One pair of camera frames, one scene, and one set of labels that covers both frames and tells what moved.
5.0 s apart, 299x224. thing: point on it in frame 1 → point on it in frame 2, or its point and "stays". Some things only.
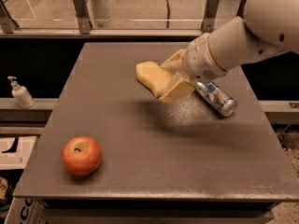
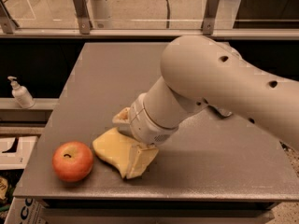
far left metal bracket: (7, 21) stays
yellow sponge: (152, 76) → (113, 147)
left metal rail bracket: (81, 10) stays
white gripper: (199, 61) → (144, 125)
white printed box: (27, 210) stays
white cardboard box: (18, 160) stays
